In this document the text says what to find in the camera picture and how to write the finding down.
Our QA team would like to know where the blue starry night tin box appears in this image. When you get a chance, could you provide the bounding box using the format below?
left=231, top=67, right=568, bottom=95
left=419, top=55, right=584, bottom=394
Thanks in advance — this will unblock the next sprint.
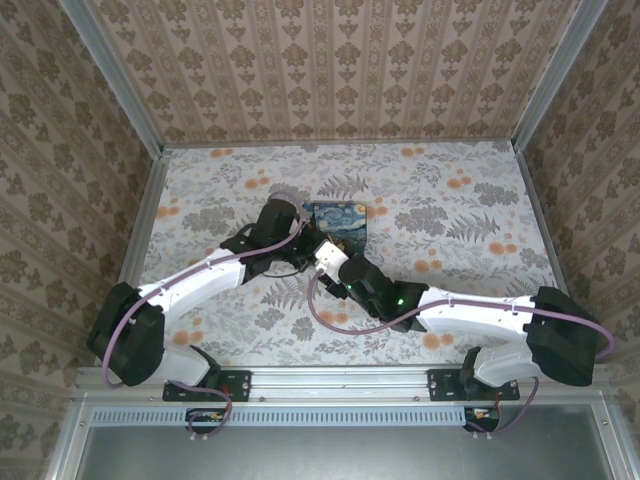
left=302, top=200, right=372, bottom=254

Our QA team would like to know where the floral patterned table cover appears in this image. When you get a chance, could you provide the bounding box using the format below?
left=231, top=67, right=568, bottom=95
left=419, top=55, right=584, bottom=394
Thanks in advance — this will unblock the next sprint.
left=119, top=142, right=584, bottom=369

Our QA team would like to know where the grey metal sheet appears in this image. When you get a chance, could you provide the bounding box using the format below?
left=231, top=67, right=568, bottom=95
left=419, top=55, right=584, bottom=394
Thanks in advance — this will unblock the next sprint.
left=79, top=424, right=616, bottom=480

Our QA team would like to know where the black controller board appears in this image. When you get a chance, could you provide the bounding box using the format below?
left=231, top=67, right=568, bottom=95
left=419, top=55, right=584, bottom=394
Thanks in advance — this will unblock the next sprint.
left=463, top=405, right=502, bottom=434
left=185, top=407, right=227, bottom=435

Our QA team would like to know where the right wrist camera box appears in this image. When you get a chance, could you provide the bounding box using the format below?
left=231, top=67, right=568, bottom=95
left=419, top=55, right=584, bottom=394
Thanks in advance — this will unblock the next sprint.
left=313, top=239, right=349, bottom=277

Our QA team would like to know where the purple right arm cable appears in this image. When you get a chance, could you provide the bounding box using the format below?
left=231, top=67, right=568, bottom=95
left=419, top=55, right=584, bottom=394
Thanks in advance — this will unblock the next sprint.
left=307, top=269, right=616, bottom=440

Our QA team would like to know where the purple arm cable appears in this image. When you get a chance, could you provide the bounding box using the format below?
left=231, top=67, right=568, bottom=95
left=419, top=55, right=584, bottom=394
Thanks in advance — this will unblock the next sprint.
left=101, top=193, right=307, bottom=441
left=307, top=269, right=616, bottom=440

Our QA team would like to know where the aluminium cross rail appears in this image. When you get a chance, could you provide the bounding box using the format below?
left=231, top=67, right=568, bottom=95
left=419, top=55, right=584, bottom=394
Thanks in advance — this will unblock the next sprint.
left=74, top=363, right=617, bottom=403

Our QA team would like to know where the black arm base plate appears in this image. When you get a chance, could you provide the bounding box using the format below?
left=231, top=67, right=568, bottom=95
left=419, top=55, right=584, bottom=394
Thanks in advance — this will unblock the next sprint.
left=162, top=368, right=252, bottom=403
left=428, top=368, right=521, bottom=403

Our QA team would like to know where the aluminium side rail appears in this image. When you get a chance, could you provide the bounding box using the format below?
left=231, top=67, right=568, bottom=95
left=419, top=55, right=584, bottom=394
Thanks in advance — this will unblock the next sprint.
left=514, top=147, right=592, bottom=364
left=93, top=149, right=170, bottom=367

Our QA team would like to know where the grey slotted cable duct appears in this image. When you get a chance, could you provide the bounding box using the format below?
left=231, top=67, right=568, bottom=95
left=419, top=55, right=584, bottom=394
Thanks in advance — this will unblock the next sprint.
left=92, top=405, right=471, bottom=427

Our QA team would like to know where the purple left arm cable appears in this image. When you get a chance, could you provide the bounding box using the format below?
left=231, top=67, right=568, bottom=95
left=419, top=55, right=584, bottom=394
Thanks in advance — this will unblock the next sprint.
left=101, top=193, right=307, bottom=441

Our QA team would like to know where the aluminium corner post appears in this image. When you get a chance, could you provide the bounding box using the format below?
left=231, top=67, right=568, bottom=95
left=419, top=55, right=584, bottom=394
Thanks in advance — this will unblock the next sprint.
left=59, top=0, right=167, bottom=157
left=511, top=0, right=610, bottom=152

